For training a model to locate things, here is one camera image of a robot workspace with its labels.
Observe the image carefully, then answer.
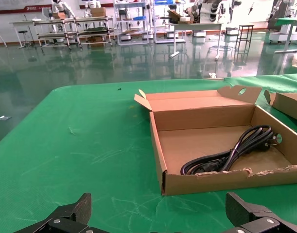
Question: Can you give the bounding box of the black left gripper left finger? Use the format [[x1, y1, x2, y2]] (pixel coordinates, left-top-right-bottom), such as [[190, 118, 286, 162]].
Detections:
[[16, 192, 101, 233]]

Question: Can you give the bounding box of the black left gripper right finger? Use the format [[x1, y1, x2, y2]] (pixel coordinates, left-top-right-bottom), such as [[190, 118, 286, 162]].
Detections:
[[223, 192, 297, 233]]

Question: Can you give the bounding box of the black power cord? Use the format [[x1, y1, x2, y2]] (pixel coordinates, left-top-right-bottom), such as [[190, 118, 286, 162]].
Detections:
[[180, 124, 283, 176]]

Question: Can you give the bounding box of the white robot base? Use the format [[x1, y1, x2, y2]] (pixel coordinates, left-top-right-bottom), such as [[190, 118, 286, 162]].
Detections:
[[268, 31, 289, 46]]

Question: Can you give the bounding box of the square cardboard box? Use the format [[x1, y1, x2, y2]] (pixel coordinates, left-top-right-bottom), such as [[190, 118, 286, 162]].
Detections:
[[134, 84, 297, 197]]

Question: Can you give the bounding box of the cardboard box with oval holes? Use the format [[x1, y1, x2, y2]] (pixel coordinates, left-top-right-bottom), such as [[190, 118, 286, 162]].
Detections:
[[263, 89, 297, 125]]

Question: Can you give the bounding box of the white flat box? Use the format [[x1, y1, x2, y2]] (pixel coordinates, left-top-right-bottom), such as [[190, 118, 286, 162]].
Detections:
[[177, 16, 195, 25]]

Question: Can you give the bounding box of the dark open box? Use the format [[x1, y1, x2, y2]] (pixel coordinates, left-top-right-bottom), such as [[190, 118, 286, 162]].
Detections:
[[167, 9, 184, 24]]

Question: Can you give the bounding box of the green table mat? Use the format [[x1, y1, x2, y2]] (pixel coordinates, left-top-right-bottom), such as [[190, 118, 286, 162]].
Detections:
[[0, 72, 297, 233]]

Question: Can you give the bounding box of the metal tube rack cart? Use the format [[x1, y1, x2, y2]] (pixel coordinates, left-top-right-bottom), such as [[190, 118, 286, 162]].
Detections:
[[32, 16, 115, 49]]

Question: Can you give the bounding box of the black round stool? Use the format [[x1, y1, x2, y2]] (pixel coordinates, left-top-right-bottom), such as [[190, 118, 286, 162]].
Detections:
[[17, 30, 36, 50]]

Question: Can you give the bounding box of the green topped table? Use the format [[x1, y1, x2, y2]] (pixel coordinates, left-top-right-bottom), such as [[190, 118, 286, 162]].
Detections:
[[274, 17, 297, 54]]

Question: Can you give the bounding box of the white desk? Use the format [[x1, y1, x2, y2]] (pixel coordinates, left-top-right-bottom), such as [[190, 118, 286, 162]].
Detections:
[[169, 22, 225, 60]]

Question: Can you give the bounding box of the white workbench table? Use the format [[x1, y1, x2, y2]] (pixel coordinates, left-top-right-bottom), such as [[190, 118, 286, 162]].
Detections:
[[9, 20, 37, 50]]

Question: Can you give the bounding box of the light cardboard carton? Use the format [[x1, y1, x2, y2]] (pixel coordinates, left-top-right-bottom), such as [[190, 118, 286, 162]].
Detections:
[[90, 7, 107, 18]]

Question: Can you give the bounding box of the white humanoid robot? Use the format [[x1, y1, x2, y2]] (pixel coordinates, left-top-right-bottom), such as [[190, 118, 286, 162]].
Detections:
[[186, 0, 205, 24], [51, 0, 77, 19], [208, 0, 233, 24], [84, 0, 102, 17]]

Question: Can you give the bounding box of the shelving unit with blue bins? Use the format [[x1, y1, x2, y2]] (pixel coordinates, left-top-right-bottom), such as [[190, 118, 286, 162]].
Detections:
[[152, 0, 188, 45]]

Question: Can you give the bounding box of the black metal stool frame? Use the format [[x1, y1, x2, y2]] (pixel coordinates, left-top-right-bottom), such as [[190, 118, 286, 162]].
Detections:
[[233, 24, 255, 65]]

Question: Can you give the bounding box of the white wire shelving unit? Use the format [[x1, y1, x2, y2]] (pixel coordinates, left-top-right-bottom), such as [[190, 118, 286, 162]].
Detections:
[[114, 0, 154, 46]]

